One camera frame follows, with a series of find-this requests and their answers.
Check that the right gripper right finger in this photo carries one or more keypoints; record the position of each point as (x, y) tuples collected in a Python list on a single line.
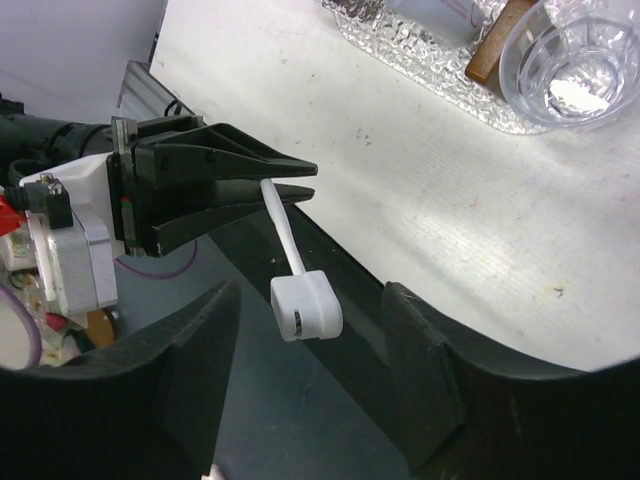
[(470, 407)]

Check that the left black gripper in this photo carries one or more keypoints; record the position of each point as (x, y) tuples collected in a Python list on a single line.
[(157, 177)]

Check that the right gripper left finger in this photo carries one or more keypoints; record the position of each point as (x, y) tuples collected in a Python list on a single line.
[(148, 406)]

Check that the white toothbrush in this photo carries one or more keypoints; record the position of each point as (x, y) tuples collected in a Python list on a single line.
[(304, 303)]

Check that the white red-capped toothpaste tube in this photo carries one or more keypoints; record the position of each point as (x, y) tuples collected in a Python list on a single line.
[(456, 22)]

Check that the clear textured oval tray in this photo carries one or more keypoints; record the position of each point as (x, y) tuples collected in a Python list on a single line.
[(419, 55)]

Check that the aluminium frame rail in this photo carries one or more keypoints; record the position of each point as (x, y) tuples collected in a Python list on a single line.
[(143, 97)]

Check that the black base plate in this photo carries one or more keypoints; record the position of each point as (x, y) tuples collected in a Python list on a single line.
[(285, 416)]

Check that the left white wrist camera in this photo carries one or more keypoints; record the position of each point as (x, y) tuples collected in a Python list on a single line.
[(65, 240)]

